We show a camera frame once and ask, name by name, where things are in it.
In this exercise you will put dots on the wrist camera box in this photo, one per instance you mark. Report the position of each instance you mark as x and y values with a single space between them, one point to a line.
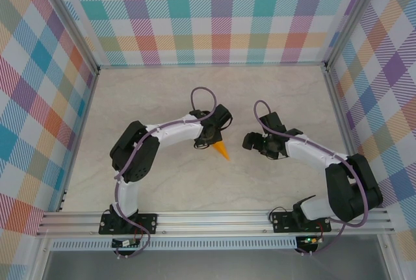
223 116
273 123

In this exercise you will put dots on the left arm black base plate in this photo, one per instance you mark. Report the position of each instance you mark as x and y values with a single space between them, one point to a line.
148 223

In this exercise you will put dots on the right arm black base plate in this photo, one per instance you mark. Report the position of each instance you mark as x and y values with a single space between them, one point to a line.
281 223

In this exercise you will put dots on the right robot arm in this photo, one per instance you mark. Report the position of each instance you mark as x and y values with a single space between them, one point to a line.
351 189

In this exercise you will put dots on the aluminium frame post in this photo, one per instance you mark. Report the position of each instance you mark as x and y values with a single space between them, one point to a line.
70 23
352 17

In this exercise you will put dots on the orange paper sheet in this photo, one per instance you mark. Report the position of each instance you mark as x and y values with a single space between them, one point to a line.
222 150

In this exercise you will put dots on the grey metal panel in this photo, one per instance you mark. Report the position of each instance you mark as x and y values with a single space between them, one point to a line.
211 265

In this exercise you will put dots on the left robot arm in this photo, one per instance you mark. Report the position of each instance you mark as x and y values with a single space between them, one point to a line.
133 156

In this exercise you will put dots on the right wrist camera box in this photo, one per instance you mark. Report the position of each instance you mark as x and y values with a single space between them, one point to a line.
273 123

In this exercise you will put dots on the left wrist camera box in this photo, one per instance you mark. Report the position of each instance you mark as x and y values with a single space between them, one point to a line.
223 116

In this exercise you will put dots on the aluminium frame rail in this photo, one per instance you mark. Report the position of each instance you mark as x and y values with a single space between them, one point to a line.
211 65
347 137
79 137

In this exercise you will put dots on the wide aluminium mounting rail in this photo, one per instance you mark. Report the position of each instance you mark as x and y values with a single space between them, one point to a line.
211 223

